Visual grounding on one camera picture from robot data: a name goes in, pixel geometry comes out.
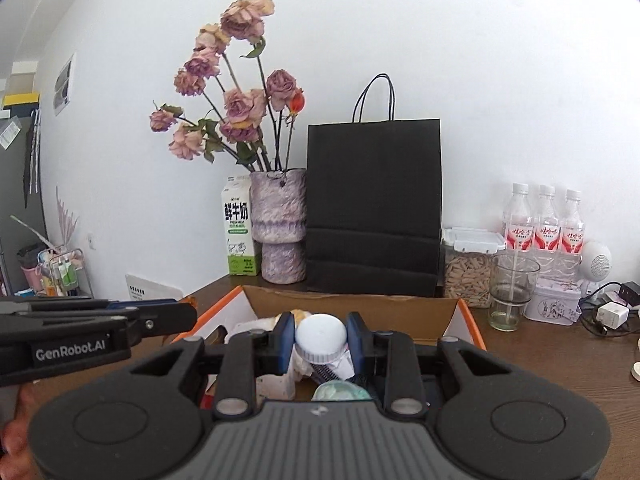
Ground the dark grey door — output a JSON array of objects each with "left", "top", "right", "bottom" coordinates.
[{"left": 0, "top": 110, "right": 48, "bottom": 296}]

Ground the dried pink rose bouquet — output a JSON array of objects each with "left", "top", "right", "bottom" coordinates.
[{"left": 149, "top": 0, "right": 306, "bottom": 173}]

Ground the wall paper notice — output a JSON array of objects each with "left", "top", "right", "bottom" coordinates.
[{"left": 52, "top": 52, "right": 77, "bottom": 117}]

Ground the white plug charger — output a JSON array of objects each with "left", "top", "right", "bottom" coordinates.
[{"left": 597, "top": 301, "right": 630, "bottom": 333}]

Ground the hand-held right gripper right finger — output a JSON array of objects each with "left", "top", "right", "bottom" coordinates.
[{"left": 346, "top": 311, "right": 511, "bottom": 408}]

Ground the white bottle cap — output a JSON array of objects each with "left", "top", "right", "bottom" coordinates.
[{"left": 295, "top": 314, "right": 348, "bottom": 365}]

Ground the white printed tin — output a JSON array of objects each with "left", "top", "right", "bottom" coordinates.
[{"left": 525, "top": 280, "right": 583, "bottom": 327}]

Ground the purple textured vase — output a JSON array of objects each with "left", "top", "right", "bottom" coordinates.
[{"left": 249, "top": 168, "right": 307, "bottom": 284}]

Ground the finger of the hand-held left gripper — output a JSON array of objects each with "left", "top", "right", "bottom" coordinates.
[
  {"left": 15, "top": 305, "right": 198, "bottom": 346},
  {"left": 0, "top": 299, "right": 178, "bottom": 313}
]

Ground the person's left hand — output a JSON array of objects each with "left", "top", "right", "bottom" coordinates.
[{"left": 0, "top": 375, "right": 41, "bottom": 471}]

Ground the green white milk carton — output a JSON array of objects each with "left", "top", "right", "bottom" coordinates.
[{"left": 221, "top": 175, "right": 262, "bottom": 277}]

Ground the pink feather wall decoration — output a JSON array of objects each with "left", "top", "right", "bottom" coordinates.
[{"left": 55, "top": 186, "right": 76, "bottom": 248}]

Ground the red label water bottle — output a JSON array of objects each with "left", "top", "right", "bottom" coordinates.
[
  {"left": 534, "top": 185, "right": 561, "bottom": 261},
  {"left": 560, "top": 189, "right": 586, "bottom": 281},
  {"left": 502, "top": 183, "right": 535, "bottom": 261}
]

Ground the white plush toy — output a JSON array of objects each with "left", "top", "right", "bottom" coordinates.
[{"left": 225, "top": 316, "right": 281, "bottom": 345}]

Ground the black white striped item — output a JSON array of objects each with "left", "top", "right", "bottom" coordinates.
[{"left": 311, "top": 362, "right": 346, "bottom": 381}]

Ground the pink bucket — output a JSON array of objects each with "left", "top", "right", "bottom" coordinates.
[{"left": 20, "top": 262, "right": 43, "bottom": 293}]

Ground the white round speaker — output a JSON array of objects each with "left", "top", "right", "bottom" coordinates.
[{"left": 580, "top": 241, "right": 613, "bottom": 296}]

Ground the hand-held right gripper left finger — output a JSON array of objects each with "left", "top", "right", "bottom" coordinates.
[{"left": 131, "top": 311, "right": 297, "bottom": 408}]

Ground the black paper bag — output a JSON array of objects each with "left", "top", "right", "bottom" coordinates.
[{"left": 305, "top": 73, "right": 443, "bottom": 298}]

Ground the clear glass cup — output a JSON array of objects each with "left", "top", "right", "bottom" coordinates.
[{"left": 487, "top": 254, "right": 542, "bottom": 332}]

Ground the clear seed jar white lid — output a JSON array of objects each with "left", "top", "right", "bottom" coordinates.
[{"left": 441, "top": 227, "right": 507, "bottom": 309}]

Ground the metal wire rack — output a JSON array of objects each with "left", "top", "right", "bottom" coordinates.
[{"left": 37, "top": 247, "right": 93, "bottom": 301}]

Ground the red cardboard box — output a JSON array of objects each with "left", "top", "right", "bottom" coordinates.
[{"left": 170, "top": 285, "right": 488, "bottom": 408}]

